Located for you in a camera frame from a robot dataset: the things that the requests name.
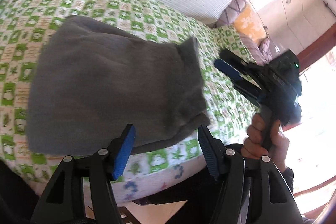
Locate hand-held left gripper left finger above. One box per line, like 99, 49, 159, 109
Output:
30, 123, 137, 224

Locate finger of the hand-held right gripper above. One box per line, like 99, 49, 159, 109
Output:
219, 49, 263, 75
214, 59, 263, 102

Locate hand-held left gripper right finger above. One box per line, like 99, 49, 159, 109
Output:
197, 125, 301, 224

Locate grey pants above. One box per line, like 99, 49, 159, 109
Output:
26, 15, 212, 155

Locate person's right hand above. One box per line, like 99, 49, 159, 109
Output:
241, 113, 290, 172

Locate purple patterned pillow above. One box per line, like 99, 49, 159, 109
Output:
239, 30, 277, 65
217, 0, 250, 28

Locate orange pillow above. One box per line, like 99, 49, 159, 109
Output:
233, 7, 269, 42

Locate green patterned bed sheet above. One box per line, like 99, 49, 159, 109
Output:
0, 0, 263, 202

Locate red-brown wooden door frame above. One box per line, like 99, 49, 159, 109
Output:
297, 27, 336, 73

